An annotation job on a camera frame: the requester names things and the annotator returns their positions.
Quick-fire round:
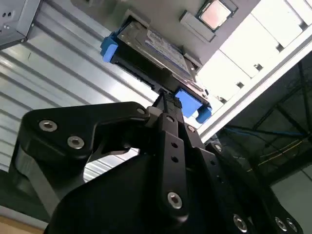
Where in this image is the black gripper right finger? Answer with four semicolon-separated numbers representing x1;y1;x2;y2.
171;94;305;234

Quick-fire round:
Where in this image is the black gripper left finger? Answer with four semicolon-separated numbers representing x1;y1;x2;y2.
14;91;190;220

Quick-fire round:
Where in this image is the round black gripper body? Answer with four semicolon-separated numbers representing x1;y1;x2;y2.
45;155;227;234

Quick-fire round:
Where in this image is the hard disk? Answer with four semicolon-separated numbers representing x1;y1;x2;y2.
99;16;213;124

